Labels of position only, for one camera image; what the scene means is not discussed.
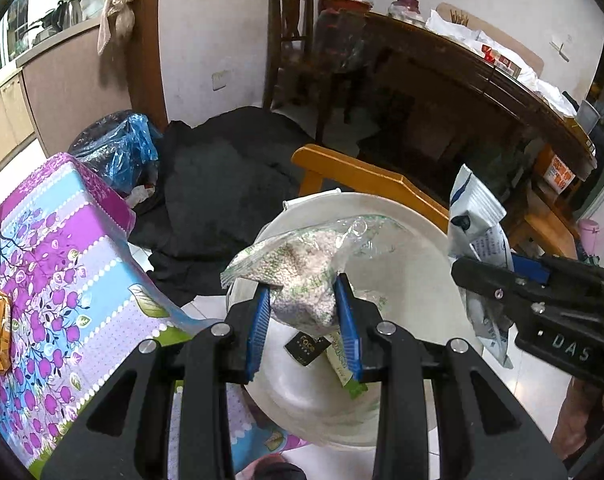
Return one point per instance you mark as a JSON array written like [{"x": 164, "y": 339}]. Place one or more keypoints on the orange and white box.
[{"x": 559, "y": 172}]

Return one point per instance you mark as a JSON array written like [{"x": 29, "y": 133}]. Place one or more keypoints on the red-lid jar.
[{"x": 406, "y": 9}]

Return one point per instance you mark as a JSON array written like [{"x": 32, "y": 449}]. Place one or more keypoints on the green white packet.
[{"x": 349, "y": 365}]

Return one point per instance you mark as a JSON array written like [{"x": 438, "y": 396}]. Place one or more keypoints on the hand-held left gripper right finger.
[{"x": 347, "y": 325}]

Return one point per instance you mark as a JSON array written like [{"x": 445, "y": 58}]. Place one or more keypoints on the small pink bin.
[{"x": 589, "y": 237}]

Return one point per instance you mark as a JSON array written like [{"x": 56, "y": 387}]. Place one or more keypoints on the steel kettle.
[{"x": 71, "y": 12}]

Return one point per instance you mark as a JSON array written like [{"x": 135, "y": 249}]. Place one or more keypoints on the person's right forearm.
[{"x": 582, "y": 420}]

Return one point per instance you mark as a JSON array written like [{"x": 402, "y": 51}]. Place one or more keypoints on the dark wooden table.
[{"x": 462, "y": 90}]

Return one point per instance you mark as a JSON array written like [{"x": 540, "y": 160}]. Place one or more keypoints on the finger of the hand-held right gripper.
[
  {"x": 529, "y": 267},
  {"x": 482, "y": 280}
]

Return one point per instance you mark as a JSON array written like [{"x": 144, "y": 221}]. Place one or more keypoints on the dark wooden chair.
[{"x": 292, "y": 50}]

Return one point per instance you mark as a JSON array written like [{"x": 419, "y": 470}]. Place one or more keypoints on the table with floral tablecloth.
[{"x": 67, "y": 280}]

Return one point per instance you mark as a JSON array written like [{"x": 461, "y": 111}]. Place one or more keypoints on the hanging beige cloth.
[{"x": 117, "y": 10}]

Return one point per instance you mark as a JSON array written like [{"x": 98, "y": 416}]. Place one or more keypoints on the black bin with blue liner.
[{"x": 117, "y": 150}]

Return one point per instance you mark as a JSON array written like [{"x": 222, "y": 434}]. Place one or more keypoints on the blue and white packet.
[{"x": 474, "y": 210}]

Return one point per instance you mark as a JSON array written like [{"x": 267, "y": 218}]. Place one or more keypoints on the beige kitchen base cabinets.
[{"x": 57, "y": 85}]

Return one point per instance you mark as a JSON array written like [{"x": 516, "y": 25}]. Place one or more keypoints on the white plastic bags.
[{"x": 532, "y": 80}]

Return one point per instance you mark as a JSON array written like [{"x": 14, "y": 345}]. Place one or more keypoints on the red box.
[{"x": 499, "y": 57}]

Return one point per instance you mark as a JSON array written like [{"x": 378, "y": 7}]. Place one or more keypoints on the dark cloth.
[{"x": 222, "y": 185}]

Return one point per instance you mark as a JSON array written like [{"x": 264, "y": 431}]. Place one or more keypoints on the small wooden stool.
[{"x": 547, "y": 220}]

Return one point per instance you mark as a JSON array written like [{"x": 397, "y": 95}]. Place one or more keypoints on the small black packet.
[{"x": 307, "y": 347}]

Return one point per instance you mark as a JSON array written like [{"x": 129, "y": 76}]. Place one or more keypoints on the clear bag of white pellets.
[{"x": 302, "y": 275}]

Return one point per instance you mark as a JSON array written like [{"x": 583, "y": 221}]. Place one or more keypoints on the white plastic bucket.
[{"x": 412, "y": 270}]

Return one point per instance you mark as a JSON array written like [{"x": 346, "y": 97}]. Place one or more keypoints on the white wall socket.
[{"x": 220, "y": 80}]

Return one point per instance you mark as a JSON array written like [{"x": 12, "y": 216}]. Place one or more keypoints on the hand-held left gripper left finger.
[{"x": 259, "y": 330}]

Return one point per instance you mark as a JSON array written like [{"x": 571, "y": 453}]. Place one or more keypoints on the yellow wooden chair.
[{"x": 362, "y": 175}]

